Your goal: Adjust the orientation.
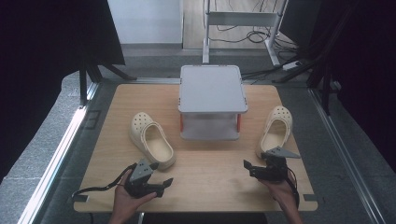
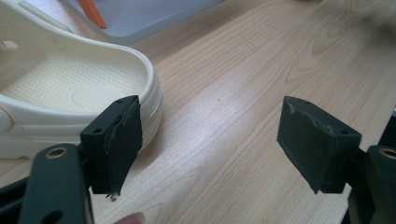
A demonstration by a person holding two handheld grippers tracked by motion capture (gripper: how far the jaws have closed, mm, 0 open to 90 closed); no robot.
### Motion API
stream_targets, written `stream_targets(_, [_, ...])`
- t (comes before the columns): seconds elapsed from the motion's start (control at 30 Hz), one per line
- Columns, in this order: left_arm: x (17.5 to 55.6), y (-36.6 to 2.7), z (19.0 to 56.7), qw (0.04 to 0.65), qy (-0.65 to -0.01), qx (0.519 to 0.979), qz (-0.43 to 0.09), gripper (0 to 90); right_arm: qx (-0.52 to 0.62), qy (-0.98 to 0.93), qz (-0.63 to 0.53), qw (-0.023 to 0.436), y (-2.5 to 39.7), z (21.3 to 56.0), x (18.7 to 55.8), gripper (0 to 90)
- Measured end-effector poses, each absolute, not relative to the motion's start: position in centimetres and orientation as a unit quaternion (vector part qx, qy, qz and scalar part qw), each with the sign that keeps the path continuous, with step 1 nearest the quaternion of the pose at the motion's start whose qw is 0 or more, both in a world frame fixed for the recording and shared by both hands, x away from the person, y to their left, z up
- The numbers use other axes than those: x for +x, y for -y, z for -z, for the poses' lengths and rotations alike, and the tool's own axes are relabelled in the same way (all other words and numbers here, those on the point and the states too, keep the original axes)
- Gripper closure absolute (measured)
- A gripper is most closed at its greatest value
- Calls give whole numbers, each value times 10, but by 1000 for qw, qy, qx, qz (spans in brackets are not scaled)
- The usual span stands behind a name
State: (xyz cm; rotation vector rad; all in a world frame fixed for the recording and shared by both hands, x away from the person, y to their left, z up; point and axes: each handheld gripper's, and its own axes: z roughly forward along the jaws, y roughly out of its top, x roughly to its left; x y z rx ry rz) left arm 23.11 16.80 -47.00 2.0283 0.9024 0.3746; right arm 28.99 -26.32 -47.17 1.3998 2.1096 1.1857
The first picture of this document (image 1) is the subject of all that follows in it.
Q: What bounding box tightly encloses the tangle of black floor cables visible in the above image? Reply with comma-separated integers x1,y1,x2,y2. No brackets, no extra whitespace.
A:
206,0,301,45

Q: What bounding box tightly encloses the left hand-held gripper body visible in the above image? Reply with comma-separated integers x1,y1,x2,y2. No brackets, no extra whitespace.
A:
124,159,164,200

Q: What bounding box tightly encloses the white power strip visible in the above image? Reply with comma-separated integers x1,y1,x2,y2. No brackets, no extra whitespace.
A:
281,60,304,72

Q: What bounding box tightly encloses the cream clog shoe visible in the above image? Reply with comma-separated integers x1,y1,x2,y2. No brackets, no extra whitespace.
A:
128,111,177,172
255,105,294,159

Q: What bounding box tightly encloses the person's right hand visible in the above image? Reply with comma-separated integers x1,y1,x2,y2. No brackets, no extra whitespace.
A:
258,171,301,210

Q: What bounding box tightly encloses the white metal stand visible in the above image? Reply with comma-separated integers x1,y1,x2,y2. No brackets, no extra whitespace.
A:
202,0,290,68

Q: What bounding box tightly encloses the black tripod stand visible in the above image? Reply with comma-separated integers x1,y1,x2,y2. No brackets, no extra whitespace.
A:
78,57,138,107
273,46,341,117

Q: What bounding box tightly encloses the person's left hand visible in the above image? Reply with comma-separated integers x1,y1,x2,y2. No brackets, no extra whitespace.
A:
112,169,159,217

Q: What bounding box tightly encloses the grey two-tier shoe rack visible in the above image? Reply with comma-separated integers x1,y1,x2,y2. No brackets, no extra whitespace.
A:
177,64,249,142

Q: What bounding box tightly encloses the aluminium floor rail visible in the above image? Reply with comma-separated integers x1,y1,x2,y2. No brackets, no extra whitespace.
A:
18,81,101,224
307,88,388,224

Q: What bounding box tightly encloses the left hand-held gripper black cable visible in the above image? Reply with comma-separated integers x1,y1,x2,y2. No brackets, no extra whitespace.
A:
71,161,138,201

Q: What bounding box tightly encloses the black curtain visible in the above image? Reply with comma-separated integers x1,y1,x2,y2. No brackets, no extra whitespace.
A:
279,0,396,173
0,0,126,185

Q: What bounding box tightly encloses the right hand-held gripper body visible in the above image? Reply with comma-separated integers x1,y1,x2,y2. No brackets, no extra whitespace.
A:
260,146,302,183

